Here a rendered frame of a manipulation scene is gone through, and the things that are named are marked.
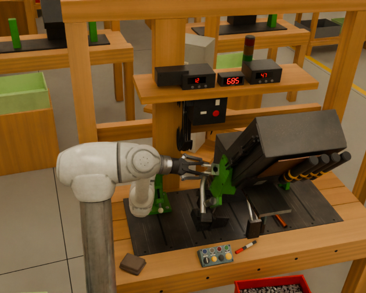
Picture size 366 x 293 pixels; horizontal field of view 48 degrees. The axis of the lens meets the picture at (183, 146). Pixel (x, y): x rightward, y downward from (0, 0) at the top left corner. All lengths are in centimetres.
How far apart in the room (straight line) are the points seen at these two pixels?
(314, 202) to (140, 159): 137
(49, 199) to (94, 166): 252
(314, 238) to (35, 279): 192
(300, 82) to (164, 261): 109
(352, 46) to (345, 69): 13
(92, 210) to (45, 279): 186
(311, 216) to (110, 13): 142
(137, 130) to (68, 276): 135
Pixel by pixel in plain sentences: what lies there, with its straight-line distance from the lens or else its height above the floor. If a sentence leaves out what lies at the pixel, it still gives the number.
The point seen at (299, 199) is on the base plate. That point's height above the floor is 90.
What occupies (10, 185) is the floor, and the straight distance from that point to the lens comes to 404.
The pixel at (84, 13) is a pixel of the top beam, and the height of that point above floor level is 189.
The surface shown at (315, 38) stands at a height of 27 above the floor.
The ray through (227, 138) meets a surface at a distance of 217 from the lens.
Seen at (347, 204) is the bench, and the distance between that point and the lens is 251.
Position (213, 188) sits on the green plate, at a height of 110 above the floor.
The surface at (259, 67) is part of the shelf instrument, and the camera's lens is 208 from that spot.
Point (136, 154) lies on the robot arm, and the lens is 125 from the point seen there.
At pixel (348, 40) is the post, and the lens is 236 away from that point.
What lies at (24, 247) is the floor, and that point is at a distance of 342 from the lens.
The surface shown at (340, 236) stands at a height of 90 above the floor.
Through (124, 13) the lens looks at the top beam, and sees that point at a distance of 187.
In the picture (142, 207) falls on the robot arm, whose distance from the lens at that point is 185.
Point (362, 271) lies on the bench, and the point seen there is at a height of 63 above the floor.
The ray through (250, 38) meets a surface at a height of 173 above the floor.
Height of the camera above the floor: 239
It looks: 33 degrees down
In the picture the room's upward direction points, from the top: 2 degrees clockwise
